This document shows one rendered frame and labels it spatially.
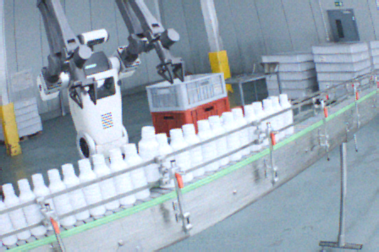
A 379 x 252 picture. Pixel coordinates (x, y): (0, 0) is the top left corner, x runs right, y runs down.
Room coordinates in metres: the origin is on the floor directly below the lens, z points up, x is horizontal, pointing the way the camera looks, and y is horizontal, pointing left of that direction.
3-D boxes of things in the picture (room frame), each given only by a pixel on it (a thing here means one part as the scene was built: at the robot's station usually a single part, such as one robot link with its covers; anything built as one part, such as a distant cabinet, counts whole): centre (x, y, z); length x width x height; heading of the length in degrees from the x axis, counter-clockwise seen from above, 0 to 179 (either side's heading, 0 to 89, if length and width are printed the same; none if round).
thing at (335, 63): (7.83, -3.24, 0.59); 1.24 x 1.03 x 1.17; 134
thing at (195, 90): (4.12, -0.03, 1.00); 0.61 x 0.41 x 0.22; 139
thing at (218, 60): (11.72, -0.99, 0.55); 0.40 x 0.40 x 1.10; 42
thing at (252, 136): (1.68, -0.22, 1.08); 0.06 x 0.06 x 0.17
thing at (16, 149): (8.26, 3.82, 0.55); 0.40 x 0.40 x 1.10; 42
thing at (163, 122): (4.13, -0.04, 0.78); 0.61 x 0.41 x 0.22; 138
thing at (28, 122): (10.35, 4.47, 0.50); 1.24 x 1.03 x 1.00; 134
